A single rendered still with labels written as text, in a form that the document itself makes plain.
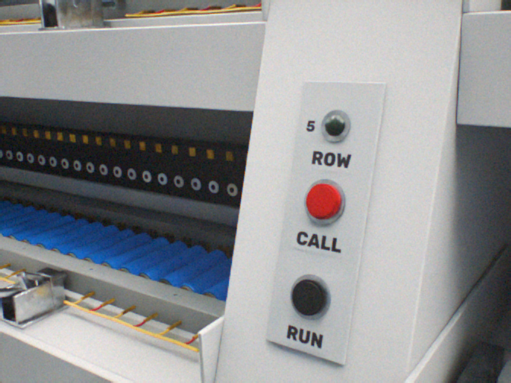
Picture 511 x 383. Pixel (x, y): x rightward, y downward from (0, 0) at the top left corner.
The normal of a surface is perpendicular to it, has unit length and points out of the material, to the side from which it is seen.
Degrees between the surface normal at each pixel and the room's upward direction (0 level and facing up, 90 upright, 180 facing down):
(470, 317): 90
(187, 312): 108
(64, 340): 18
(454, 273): 90
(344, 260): 90
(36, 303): 90
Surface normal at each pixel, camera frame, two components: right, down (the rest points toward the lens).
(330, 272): -0.55, -0.07
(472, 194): 0.82, 0.13
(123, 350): -0.04, -0.96
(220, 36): -0.57, 0.25
